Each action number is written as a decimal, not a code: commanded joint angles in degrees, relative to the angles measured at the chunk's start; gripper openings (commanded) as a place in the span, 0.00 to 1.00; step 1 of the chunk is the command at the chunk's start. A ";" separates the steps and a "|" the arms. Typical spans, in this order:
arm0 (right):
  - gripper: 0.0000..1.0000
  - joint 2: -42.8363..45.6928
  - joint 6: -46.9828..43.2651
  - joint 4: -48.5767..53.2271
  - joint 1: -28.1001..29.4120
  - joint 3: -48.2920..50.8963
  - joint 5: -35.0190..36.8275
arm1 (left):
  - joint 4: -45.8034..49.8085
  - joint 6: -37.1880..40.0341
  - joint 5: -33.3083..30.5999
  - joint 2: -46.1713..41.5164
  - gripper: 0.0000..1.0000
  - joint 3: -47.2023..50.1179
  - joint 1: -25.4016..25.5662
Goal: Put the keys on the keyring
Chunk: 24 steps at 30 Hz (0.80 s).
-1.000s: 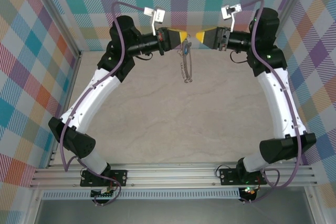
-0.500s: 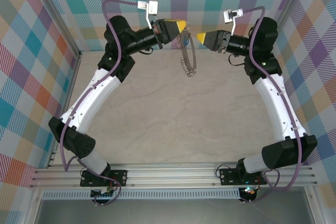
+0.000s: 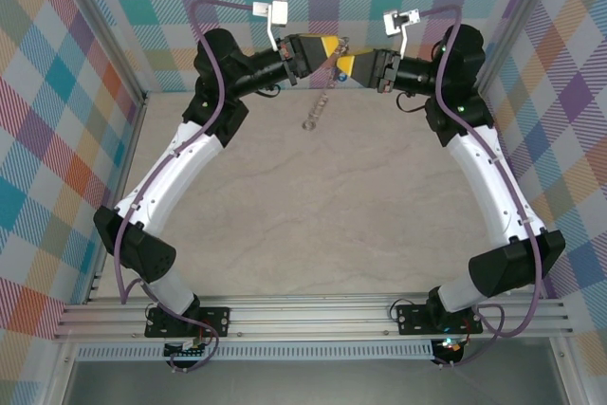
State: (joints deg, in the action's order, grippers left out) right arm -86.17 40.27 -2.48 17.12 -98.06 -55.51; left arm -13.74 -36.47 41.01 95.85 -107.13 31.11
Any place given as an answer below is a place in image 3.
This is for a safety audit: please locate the metal carabiner keyring with chain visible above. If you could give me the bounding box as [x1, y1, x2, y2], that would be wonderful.
[298, 34, 352, 134]

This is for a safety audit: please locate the grey metal panel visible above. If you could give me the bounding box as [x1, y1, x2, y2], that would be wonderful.
[61, 359, 570, 405]

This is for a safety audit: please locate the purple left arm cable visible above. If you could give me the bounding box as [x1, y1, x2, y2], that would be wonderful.
[116, 0, 260, 373]

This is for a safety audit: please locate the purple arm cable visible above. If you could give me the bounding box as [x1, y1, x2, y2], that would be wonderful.
[116, 0, 260, 373]
[419, 5, 544, 368]

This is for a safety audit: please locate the thin black right gripper wire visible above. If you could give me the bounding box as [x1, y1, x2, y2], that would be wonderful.
[395, 91, 428, 115]

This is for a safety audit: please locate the aluminium frame post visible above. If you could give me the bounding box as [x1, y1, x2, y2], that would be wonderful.
[471, 0, 565, 99]
[42, 342, 80, 405]
[549, 336, 587, 405]
[46, 0, 149, 107]

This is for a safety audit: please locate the aluminium side rail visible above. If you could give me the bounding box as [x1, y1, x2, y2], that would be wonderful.
[84, 94, 151, 304]

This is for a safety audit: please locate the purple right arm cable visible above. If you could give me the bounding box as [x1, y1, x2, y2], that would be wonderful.
[419, 5, 544, 368]

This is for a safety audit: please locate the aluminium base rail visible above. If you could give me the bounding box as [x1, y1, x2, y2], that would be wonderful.
[52, 291, 576, 345]

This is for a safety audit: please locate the slotted grey cable duct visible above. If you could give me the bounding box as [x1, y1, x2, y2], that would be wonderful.
[75, 341, 435, 362]

